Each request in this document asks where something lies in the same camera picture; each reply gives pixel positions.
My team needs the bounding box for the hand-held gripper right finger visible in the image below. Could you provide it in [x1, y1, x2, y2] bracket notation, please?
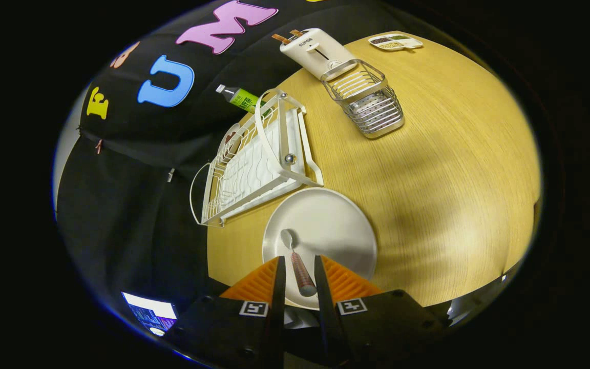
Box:
[314, 255, 449, 367]

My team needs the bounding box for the white wire dish rack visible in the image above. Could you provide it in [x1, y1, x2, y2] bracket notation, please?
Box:
[189, 88, 325, 228]

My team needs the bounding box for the green label bottle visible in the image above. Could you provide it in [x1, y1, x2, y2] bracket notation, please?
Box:
[216, 85, 267, 114]

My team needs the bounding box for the white divided dish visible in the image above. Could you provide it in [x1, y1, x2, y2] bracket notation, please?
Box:
[368, 33, 424, 52]

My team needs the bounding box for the metal wire basket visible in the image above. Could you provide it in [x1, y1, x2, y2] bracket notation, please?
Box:
[321, 59, 405, 140]

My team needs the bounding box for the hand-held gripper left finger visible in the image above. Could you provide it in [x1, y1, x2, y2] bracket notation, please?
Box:
[164, 255, 288, 368]

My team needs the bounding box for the spoon with red checkered handle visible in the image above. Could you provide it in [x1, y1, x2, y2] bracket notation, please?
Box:
[281, 229, 318, 298]

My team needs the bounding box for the computer screen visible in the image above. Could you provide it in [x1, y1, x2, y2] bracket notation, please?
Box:
[122, 292, 178, 336]

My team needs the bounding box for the black backdrop cloth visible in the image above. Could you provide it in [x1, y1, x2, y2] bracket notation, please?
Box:
[55, 0, 393, 329]

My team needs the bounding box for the cream toaster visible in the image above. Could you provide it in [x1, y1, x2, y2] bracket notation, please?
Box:
[280, 28, 358, 81]

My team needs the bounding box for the white plate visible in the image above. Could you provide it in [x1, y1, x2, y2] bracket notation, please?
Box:
[262, 187, 378, 311]

